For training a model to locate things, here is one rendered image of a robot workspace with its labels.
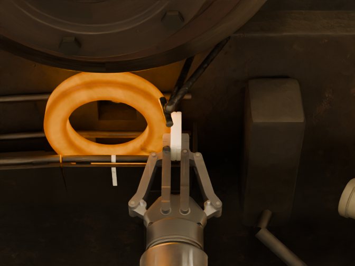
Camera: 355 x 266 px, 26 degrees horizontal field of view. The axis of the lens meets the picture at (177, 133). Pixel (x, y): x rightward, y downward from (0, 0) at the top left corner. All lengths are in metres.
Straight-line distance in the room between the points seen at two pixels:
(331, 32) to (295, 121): 0.14
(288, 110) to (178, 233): 0.25
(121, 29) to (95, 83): 0.21
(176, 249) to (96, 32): 0.28
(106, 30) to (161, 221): 0.27
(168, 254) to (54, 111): 0.28
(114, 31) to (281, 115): 0.32
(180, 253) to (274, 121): 0.24
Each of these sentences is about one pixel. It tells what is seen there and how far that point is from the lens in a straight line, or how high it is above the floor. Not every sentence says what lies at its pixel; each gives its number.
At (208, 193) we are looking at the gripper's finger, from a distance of 1.05.
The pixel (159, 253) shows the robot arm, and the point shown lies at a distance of 0.96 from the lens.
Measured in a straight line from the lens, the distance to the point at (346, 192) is 1.15.
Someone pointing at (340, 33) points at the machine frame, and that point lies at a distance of 1.12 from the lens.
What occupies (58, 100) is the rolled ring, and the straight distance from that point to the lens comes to 1.09.
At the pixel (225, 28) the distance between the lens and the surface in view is 0.97.
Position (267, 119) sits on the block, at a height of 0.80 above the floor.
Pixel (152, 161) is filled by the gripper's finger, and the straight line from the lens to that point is 1.08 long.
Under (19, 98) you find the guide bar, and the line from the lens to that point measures 1.19.
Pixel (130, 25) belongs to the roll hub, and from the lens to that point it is 0.87.
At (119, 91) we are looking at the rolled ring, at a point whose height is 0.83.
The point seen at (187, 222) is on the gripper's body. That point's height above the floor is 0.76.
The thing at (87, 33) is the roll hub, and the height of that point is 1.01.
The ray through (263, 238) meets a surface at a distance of 1.19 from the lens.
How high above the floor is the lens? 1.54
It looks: 45 degrees down
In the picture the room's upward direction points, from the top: straight up
